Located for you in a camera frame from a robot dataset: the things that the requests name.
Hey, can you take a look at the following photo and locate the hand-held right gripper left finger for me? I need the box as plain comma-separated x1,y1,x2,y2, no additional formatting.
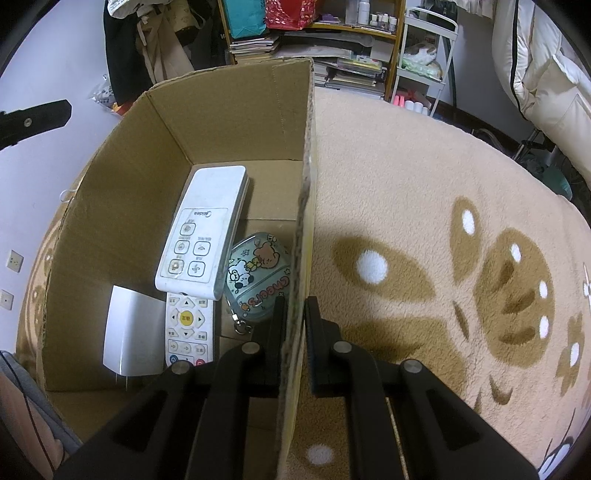
55,295,289,480

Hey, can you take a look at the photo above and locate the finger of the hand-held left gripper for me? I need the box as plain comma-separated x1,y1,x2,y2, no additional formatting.
0,99,72,151

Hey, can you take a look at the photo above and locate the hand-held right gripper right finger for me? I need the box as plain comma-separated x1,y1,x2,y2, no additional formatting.
305,295,541,480

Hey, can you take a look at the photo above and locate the cartoon bear pouch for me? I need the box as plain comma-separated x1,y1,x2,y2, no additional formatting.
224,232,293,335

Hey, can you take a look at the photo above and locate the white TV remote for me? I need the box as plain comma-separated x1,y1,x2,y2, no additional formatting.
164,292,217,370

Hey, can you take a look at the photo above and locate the brown cardboard box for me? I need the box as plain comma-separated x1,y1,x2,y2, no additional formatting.
14,58,319,480

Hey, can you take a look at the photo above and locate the white air conditioner remote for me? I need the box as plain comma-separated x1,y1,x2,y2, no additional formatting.
154,165,250,300

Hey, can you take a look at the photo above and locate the white square charger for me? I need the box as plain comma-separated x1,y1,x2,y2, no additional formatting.
102,285,167,377

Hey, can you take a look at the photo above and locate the plastic bag with yellow items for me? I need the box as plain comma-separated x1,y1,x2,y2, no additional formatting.
90,83,134,121

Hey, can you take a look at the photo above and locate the black coat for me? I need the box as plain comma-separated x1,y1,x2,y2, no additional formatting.
102,0,153,104

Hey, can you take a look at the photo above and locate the beige canvas bag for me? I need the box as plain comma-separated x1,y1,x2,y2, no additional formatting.
134,9,195,88

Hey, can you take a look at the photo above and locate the stack of books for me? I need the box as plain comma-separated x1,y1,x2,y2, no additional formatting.
228,32,398,97

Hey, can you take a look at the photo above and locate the teal bag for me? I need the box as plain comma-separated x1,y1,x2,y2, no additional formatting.
224,0,269,40

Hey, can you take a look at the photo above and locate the person's grey clothing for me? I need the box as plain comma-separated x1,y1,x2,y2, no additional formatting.
0,351,81,480

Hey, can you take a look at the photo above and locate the red patterned bag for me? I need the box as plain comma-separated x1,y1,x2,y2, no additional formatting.
264,0,324,31

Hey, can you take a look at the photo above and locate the pale green tissue pack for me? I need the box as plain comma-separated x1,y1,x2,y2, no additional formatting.
402,55,444,81

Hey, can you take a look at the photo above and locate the white brown plush toy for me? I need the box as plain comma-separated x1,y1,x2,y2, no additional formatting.
409,41,437,63

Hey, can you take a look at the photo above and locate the wooden bookshelf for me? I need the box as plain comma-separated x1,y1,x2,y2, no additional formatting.
217,0,407,100

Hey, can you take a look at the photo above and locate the row of small bottles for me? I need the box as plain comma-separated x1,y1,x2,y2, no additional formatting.
372,11,400,33

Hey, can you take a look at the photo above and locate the cream quilted bedding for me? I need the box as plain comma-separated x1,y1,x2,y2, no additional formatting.
492,0,591,185

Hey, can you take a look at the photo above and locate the white metal cart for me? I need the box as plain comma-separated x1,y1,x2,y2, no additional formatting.
390,7,460,118

